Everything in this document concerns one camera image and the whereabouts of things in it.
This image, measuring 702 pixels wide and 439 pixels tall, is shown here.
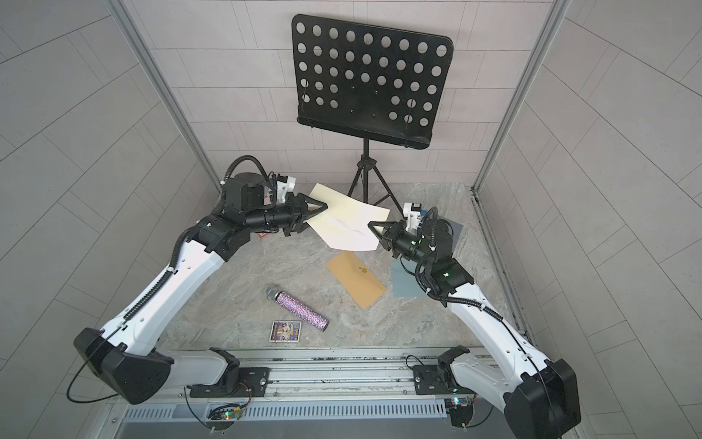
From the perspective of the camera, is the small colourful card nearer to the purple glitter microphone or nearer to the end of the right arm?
the purple glitter microphone

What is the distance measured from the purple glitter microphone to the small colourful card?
3 cm

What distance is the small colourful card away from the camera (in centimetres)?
79

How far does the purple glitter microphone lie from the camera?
0.80 metres
